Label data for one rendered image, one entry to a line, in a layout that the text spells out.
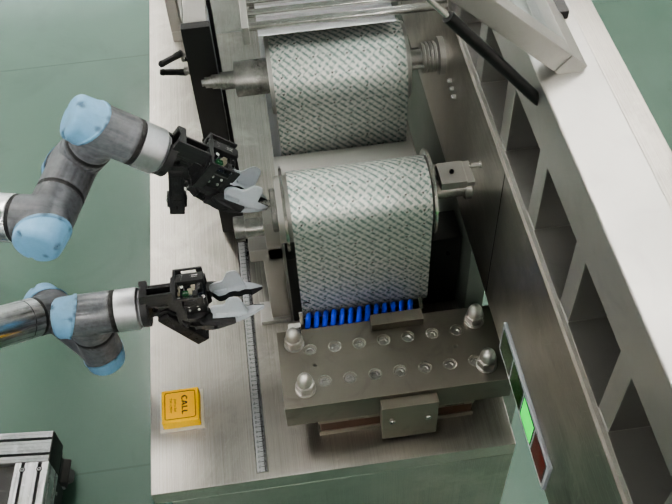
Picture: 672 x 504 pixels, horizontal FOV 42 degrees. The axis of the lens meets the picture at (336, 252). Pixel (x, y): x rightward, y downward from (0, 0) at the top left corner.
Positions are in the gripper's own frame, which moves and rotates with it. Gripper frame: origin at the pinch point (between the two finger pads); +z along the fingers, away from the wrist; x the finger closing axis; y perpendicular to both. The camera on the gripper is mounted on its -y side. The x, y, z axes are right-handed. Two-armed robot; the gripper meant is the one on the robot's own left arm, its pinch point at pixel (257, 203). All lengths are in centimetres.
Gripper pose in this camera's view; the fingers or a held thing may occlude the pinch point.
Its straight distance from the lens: 152.6
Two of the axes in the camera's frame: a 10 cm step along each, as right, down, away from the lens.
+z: 7.8, 3.1, 5.5
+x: -1.3, -7.7, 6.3
